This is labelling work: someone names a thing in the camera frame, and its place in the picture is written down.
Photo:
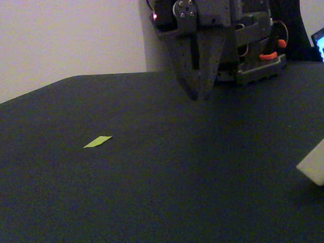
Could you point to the dark desk mat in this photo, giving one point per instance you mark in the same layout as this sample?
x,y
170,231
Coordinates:
x,y
162,164

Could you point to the black and orange clamp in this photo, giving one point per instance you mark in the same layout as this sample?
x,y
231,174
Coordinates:
x,y
268,56

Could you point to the black office chair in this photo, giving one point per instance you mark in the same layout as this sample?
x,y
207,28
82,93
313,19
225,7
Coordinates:
x,y
294,30

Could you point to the white plastic block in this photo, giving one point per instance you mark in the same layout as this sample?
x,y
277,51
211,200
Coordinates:
x,y
314,164

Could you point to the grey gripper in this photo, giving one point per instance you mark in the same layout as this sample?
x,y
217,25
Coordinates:
x,y
207,50

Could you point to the grey SO-100 robot arm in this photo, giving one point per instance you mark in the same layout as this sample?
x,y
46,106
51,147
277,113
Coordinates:
x,y
255,68

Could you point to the yellow-green tape strip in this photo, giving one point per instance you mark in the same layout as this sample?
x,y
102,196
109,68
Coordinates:
x,y
97,141

